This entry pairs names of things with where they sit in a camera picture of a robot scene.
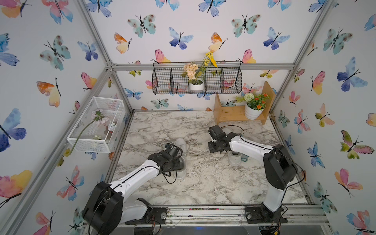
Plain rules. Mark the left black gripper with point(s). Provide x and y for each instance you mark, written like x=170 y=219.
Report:
x=178 y=166

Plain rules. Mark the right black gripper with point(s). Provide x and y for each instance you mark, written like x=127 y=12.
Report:
x=210 y=147

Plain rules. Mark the white sneaker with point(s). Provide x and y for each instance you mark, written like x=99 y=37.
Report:
x=181 y=174
x=234 y=158

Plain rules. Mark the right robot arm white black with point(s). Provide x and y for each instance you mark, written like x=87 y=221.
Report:
x=280 y=169

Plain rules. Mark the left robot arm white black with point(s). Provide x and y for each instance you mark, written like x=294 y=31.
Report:
x=112 y=204

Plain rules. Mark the wooden shelf stand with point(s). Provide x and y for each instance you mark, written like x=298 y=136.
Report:
x=239 y=113

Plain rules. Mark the white pot orange flowers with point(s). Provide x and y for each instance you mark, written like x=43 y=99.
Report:
x=254 y=104

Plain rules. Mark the white pot peach flowers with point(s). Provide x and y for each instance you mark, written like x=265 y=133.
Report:
x=196 y=74

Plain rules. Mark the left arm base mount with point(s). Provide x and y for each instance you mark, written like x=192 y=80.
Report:
x=140 y=212

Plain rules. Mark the black wire wall basket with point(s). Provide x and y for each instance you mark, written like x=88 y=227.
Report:
x=184 y=78

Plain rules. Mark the white wire mesh basket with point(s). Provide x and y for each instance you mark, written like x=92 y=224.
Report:
x=97 y=127

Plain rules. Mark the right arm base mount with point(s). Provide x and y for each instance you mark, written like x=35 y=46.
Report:
x=261 y=214

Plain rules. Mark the aluminium front rail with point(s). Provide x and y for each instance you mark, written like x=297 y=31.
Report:
x=232 y=215

